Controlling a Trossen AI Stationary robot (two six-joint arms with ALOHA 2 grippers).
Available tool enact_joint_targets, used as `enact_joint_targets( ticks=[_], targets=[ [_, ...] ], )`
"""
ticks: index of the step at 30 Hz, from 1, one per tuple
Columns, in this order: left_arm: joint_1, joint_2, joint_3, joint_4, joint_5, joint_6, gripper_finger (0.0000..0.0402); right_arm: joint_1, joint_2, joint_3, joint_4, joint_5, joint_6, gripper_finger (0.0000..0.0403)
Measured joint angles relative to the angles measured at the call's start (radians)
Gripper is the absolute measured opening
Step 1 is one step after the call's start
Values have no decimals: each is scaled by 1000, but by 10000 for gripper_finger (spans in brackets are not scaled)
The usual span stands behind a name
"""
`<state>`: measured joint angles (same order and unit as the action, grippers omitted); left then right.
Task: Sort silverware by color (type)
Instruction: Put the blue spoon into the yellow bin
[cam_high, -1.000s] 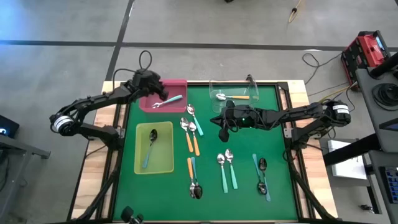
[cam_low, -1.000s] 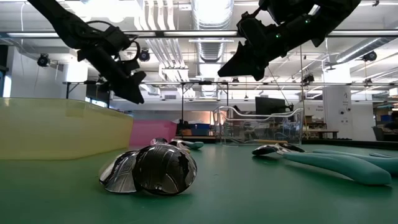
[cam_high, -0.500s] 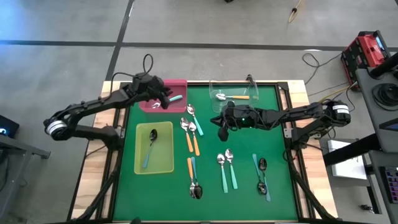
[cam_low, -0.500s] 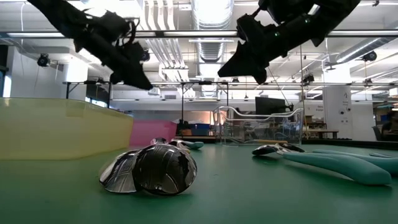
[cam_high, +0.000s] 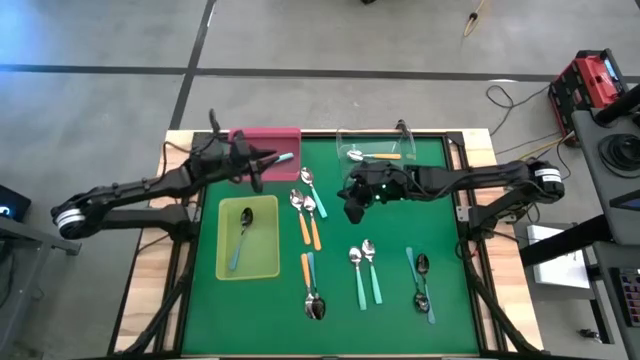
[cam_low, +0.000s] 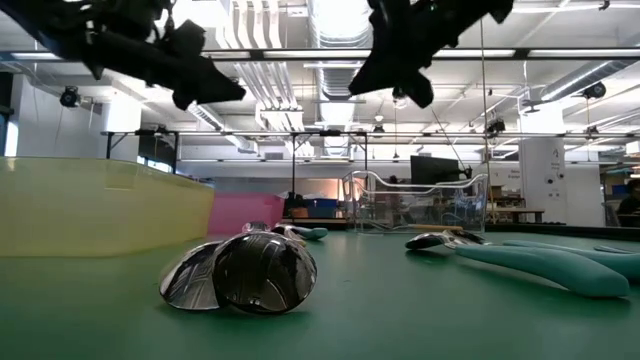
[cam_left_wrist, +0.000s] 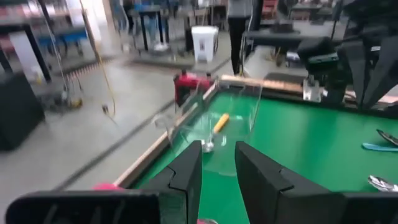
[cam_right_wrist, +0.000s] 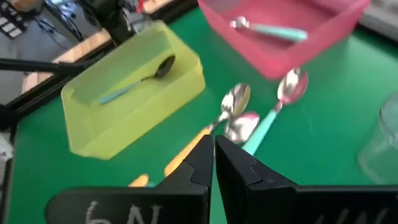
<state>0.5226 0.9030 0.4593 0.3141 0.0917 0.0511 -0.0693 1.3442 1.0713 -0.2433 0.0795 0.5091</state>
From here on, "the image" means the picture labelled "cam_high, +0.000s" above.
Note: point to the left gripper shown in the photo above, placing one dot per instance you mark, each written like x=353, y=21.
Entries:
x=240, y=157

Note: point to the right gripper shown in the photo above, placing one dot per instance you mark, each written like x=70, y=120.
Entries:
x=385, y=182

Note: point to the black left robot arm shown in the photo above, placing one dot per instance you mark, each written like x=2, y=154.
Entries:
x=140, y=187

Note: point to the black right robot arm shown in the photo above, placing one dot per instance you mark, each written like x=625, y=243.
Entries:
x=475, y=177

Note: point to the pink plastic bin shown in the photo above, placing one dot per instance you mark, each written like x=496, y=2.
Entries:
x=285, y=140

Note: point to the clear plastic bin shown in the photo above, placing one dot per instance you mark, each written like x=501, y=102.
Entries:
x=390, y=142

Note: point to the yellow translucent plastic bin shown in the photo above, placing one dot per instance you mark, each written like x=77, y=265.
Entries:
x=260, y=250

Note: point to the green table mat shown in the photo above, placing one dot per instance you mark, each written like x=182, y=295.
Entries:
x=350, y=335

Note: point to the black diagonal beam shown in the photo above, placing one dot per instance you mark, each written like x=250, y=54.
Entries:
x=560, y=242

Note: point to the white box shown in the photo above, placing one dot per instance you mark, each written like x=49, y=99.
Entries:
x=555, y=270

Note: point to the grey equipment cart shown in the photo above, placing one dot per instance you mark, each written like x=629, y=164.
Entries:
x=590, y=150

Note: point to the black device with blue light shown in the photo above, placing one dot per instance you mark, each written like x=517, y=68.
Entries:
x=15, y=200

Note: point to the red tool box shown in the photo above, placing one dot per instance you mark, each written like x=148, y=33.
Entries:
x=585, y=85

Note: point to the dark tablet screen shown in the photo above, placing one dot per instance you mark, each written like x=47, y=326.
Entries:
x=627, y=201

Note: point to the small black floor object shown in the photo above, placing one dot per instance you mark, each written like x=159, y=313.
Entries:
x=590, y=334

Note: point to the black cylindrical pole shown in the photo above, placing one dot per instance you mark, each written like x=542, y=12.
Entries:
x=617, y=105

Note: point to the grey console desk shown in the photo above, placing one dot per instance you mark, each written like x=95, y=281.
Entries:
x=607, y=310

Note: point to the button keypad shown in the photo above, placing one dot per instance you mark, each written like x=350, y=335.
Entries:
x=631, y=295

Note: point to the silver corner bracket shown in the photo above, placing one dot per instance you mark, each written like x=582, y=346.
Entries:
x=462, y=213

